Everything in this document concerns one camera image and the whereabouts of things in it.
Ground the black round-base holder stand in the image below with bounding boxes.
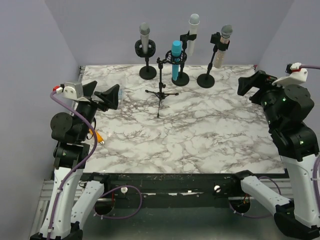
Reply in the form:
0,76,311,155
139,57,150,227
196,32,221,89

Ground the silver microphone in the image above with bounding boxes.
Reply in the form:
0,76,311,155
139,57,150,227
139,22,150,55

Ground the black front mounting rail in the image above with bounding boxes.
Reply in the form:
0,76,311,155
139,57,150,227
82,172,288,210

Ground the black tripod shock-mount stand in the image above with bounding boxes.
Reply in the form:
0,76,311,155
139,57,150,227
145,50,182,118

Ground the white microphone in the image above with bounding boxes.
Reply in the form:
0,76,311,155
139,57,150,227
188,13,200,56

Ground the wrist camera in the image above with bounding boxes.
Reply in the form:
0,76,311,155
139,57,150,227
53,82,84,101
272,62,308,87

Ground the blue microphone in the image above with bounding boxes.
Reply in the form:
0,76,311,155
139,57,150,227
171,40,182,81

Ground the clear plastic screw box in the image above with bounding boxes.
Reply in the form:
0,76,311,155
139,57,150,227
118,88,124,106

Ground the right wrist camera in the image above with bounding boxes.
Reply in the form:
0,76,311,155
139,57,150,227
272,62,308,87

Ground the glitter microphone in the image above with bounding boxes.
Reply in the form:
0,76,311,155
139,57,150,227
213,24,233,69

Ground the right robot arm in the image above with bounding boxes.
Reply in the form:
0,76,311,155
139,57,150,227
230,70,320,240

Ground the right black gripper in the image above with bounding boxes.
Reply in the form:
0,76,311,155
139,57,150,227
237,68,286,128

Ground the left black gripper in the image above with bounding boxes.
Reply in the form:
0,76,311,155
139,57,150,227
75,80,120,140

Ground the black round-base clip stand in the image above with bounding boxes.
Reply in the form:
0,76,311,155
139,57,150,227
171,31,197,87

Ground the black round-base shock-mount stand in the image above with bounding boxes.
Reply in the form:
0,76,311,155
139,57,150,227
134,39,157,80

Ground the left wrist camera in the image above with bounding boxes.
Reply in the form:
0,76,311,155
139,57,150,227
53,82,84,101

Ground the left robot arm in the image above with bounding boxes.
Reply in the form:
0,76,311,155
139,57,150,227
30,81,120,240

